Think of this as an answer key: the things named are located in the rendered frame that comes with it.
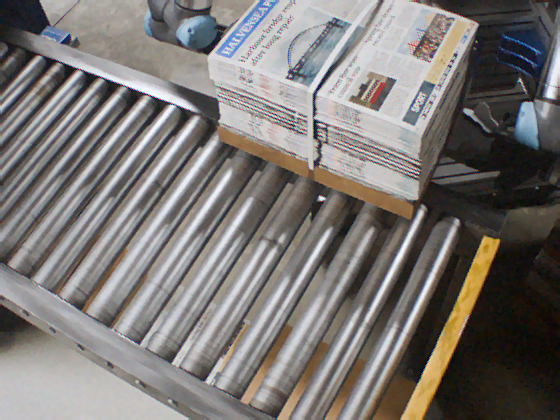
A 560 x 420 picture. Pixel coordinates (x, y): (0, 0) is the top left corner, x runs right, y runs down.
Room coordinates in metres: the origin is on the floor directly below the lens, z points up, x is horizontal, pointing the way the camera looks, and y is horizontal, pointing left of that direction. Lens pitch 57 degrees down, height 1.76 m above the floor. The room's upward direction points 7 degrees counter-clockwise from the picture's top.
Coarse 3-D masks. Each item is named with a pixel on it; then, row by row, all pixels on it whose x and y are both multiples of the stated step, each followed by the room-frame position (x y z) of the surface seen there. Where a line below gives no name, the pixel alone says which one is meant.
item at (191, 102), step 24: (0, 24) 1.25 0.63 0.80; (24, 48) 1.15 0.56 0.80; (48, 48) 1.13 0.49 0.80; (72, 48) 1.12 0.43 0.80; (72, 72) 1.06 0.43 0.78; (96, 72) 1.02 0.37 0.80; (120, 72) 1.01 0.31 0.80; (168, 96) 0.92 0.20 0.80; (192, 96) 0.91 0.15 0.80; (216, 120) 0.84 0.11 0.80; (264, 168) 0.78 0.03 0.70; (432, 192) 0.61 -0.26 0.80; (456, 192) 0.61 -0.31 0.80; (432, 216) 0.58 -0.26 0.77; (456, 216) 0.56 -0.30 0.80; (480, 216) 0.55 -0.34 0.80; (504, 216) 0.55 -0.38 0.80; (480, 240) 0.53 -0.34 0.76
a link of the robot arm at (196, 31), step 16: (176, 0) 1.00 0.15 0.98; (192, 0) 0.98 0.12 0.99; (208, 0) 0.99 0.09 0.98; (176, 16) 0.99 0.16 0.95; (192, 16) 0.97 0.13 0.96; (208, 16) 0.98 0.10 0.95; (176, 32) 0.97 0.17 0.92; (192, 32) 0.95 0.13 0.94; (208, 32) 0.96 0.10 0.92; (192, 48) 0.95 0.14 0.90
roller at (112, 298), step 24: (216, 144) 0.78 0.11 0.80; (192, 168) 0.73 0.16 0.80; (216, 168) 0.73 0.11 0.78; (192, 192) 0.68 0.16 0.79; (168, 216) 0.63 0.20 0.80; (144, 240) 0.59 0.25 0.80; (168, 240) 0.60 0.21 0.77; (120, 264) 0.55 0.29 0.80; (144, 264) 0.54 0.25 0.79; (120, 288) 0.50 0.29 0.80; (96, 312) 0.46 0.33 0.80
